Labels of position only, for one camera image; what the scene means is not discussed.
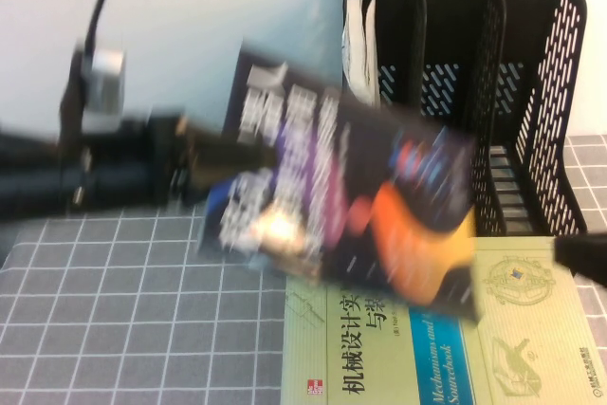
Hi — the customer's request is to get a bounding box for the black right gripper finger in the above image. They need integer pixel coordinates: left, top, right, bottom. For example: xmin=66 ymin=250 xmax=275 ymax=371
xmin=551 ymin=231 xmax=607 ymax=288

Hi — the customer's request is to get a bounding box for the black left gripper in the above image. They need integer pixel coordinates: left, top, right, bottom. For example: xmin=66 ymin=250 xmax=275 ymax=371
xmin=151 ymin=112 xmax=279 ymax=210

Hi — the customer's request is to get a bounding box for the dark glossy robotics book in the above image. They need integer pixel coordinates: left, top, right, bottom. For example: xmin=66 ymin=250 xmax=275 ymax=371
xmin=196 ymin=38 xmax=481 ymax=326

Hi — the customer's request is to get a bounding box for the black perforated book stand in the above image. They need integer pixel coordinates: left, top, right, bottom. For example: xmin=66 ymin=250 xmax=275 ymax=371
xmin=341 ymin=0 xmax=590 ymax=264

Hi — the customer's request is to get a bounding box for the white-spine car book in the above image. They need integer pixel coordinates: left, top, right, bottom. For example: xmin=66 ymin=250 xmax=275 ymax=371
xmin=341 ymin=0 xmax=381 ymax=106

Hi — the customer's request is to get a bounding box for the pale green mechanisms book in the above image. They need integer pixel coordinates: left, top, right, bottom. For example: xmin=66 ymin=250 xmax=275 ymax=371
xmin=279 ymin=233 xmax=607 ymax=405

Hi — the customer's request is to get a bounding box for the gray grid tablecloth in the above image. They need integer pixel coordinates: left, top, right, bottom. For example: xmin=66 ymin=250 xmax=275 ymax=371
xmin=0 ymin=133 xmax=607 ymax=405

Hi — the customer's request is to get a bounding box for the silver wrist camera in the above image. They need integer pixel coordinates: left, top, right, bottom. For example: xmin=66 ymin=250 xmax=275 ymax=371
xmin=70 ymin=44 xmax=127 ymax=121

